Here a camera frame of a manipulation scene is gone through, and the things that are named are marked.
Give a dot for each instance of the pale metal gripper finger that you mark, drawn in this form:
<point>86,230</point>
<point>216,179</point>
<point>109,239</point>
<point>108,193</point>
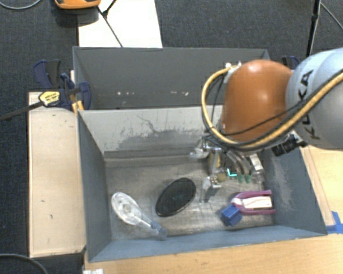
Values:
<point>205,189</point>
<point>213,188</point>

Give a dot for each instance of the black oval disc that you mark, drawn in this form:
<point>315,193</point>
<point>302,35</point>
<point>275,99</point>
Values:
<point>175,197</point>

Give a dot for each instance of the blue block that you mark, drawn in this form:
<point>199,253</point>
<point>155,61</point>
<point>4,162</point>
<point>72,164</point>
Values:
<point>231,215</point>

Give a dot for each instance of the grey metal bin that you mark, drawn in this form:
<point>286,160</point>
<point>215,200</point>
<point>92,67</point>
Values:
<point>129,78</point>

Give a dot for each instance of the pale wood board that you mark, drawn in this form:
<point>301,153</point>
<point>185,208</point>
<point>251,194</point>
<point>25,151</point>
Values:
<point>54,181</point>

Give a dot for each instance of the black cylinder on white bracket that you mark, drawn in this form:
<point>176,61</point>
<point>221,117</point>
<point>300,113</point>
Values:
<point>285,147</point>

